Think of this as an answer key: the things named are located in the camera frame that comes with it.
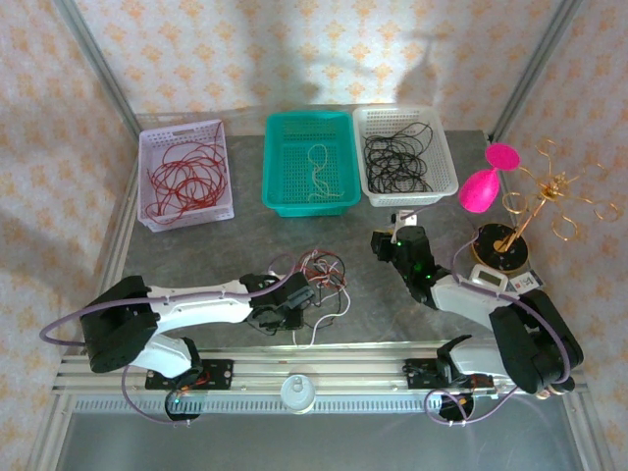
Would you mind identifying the white cable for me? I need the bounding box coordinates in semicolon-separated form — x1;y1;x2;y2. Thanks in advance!
292;288;352;348
306;142;344;201
303;262;340;290

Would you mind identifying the white plastic basket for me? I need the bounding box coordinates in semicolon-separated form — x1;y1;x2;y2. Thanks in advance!
351;104;460;208

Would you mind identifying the white round knob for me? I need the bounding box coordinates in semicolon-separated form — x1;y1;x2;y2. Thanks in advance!
279;375;318;417

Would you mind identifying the teal plastic basket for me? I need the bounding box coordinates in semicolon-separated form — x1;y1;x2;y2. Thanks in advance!
261;111;363;218

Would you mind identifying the white digital timer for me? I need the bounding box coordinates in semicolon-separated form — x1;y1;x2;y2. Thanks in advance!
468;264;506;290

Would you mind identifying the pink wine glass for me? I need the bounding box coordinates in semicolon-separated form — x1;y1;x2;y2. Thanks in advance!
458;141;521;215

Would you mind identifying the small printed card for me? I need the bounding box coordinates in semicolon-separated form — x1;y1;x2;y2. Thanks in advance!
507;272;546;295

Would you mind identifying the lavender plastic basket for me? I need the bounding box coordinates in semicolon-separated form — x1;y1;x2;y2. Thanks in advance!
138;120;236;233

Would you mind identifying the black cylindrical knob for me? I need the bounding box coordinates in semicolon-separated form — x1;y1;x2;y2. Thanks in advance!
537;382;575;399

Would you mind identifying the orange patterned backdrop cloth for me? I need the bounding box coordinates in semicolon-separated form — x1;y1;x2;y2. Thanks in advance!
0;0;628;471

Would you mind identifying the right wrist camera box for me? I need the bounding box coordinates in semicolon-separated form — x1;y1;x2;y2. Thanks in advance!
391;209;419;232

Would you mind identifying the black cable bundle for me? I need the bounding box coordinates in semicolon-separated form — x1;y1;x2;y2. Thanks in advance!
365;122;436;194

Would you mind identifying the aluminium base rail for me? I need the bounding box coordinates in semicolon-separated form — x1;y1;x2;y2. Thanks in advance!
51;342;588;398

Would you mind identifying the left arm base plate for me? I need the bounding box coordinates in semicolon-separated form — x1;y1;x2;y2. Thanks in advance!
144;359;235;392

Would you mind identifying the gold wire glass rack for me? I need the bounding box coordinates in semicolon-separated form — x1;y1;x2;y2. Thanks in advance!
470;138;620;275

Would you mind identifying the grey slotted cable duct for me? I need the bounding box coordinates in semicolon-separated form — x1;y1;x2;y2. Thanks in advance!
73;396;565;414

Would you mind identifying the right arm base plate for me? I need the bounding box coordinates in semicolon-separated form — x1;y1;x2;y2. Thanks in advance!
404;357;497;393

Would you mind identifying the red cable bundle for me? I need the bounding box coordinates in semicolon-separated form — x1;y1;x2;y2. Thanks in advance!
145;139;230;220

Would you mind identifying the aluminium frame post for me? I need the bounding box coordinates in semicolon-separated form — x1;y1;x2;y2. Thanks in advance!
53;0;143;143
490;0;585;143

